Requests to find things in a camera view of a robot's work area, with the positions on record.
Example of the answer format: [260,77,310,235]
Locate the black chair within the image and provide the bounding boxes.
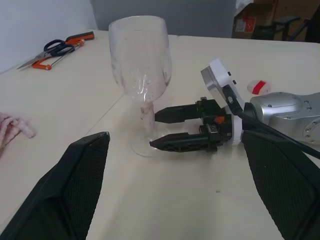
[253,16,320,43]

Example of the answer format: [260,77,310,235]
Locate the black-handled scissors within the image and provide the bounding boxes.
[16,38,76,70]

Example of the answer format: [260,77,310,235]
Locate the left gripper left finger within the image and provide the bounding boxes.
[0,131,111,240]

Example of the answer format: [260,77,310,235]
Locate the clear wine glass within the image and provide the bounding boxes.
[108,15,173,158]

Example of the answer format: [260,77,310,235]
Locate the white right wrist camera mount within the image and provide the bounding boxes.
[200,58,247,147]

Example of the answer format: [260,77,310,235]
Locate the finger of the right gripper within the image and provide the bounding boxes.
[149,132,210,154]
[154,103,201,124]

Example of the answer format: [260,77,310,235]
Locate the pink cloth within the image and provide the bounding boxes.
[0,111,37,157]

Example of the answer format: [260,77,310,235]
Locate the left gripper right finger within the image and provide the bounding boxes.
[241,130,320,240]

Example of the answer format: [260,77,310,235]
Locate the white and red bottle cap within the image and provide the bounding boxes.
[246,79,272,95]

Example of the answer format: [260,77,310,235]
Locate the brown cardboard box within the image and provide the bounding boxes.
[231,8,260,39]

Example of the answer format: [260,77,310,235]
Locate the orange hacksaw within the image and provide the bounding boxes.
[31,31,96,71]

